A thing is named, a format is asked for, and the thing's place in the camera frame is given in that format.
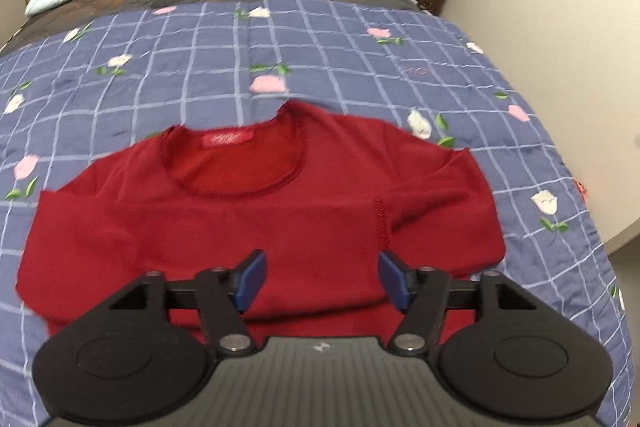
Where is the blue checked floral quilt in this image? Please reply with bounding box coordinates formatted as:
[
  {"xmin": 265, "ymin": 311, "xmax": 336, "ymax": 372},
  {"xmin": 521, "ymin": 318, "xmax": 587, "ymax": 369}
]
[{"xmin": 1, "ymin": 0, "xmax": 634, "ymax": 426}]

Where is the red long-sleeve sweater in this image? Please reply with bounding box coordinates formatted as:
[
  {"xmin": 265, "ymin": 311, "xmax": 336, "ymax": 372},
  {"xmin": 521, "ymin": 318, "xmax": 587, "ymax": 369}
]
[{"xmin": 16, "ymin": 101, "xmax": 506, "ymax": 339}]

